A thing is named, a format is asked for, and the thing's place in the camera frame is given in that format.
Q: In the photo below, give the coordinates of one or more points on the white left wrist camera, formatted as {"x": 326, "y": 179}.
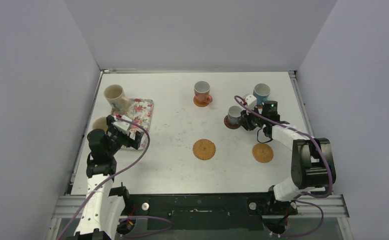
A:
{"x": 123, "y": 124}

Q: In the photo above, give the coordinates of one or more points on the small white cup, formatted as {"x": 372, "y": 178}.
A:
{"x": 234, "y": 115}

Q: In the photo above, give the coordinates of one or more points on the dark walnut wooden coaster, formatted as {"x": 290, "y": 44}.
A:
{"x": 229, "y": 125}

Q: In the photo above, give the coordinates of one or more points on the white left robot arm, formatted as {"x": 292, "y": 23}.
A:
{"x": 103, "y": 204}

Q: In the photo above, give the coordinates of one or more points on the cream cup at table edge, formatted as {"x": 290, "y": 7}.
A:
{"x": 100, "y": 123}

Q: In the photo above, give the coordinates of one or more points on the large cream mug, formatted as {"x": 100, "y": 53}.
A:
{"x": 117, "y": 99}

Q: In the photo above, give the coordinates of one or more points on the floral rectangular tray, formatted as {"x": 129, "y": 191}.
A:
{"x": 140, "y": 112}

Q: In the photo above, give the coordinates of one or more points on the pink mug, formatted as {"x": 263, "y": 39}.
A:
{"x": 202, "y": 91}

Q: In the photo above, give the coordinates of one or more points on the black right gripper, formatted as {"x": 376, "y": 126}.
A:
{"x": 246, "y": 120}

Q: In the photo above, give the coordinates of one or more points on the light wooden coaster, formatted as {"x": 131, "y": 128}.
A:
{"x": 200, "y": 104}

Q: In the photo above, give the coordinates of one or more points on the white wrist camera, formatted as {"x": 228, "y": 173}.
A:
{"x": 123, "y": 124}
{"x": 249, "y": 101}

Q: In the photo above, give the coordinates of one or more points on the blue mug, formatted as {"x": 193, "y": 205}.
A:
{"x": 261, "y": 92}

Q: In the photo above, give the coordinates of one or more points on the woven rattan coaster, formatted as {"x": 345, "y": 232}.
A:
{"x": 262, "y": 153}
{"x": 204, "y": 149}

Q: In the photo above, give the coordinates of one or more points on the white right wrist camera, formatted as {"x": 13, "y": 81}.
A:
{"x": 249, "y": 101}

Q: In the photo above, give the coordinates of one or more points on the aluminium table frame rail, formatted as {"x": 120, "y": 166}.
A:
{"x": 250, "y": 204}

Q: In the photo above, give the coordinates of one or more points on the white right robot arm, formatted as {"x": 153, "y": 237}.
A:
{"x": 312, "y": 163}

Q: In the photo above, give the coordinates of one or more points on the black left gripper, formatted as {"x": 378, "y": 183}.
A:
{"x": 128, "y": 141}

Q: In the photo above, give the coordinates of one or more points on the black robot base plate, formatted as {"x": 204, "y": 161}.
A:
{"x": 209, "y": 221}

